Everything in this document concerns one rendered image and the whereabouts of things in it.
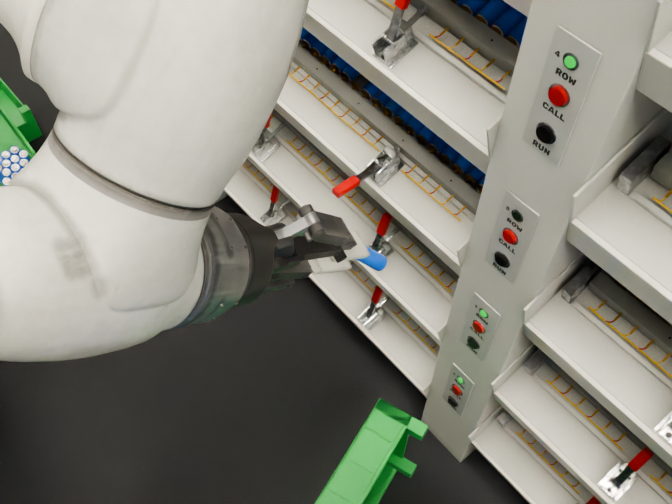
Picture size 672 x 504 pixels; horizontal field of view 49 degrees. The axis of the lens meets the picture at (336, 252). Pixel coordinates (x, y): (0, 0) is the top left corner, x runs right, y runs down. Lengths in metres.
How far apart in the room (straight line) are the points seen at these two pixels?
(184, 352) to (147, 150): 1.00
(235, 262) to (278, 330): 0.85
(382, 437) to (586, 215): 0.51
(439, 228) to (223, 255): 0.42
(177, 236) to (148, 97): 0.09
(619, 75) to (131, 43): 0.34
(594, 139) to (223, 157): 0.32
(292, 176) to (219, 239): 0.66
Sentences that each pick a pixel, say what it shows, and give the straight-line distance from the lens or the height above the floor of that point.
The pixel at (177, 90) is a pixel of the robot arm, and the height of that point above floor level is 0.95.
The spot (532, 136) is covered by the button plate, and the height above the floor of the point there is 0.75.
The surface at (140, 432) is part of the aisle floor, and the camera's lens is 1.33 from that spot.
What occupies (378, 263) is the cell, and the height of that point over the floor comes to 0.54.
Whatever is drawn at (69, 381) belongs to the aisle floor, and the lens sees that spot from 1.41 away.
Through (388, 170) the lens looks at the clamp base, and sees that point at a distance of 0.92.
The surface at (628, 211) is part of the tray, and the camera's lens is 0.70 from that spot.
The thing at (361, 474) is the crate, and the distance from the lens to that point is 1.06.
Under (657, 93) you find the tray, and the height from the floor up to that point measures 0.84.
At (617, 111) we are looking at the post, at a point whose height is 0.82.
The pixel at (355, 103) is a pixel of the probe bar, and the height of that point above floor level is 0.53.
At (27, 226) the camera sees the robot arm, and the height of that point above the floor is 0.91.
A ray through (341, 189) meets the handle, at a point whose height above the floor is 0.52.
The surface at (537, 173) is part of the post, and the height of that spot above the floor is 0.71.
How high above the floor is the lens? 1.22
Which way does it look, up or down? 57 degrees down
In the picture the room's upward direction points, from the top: straight up
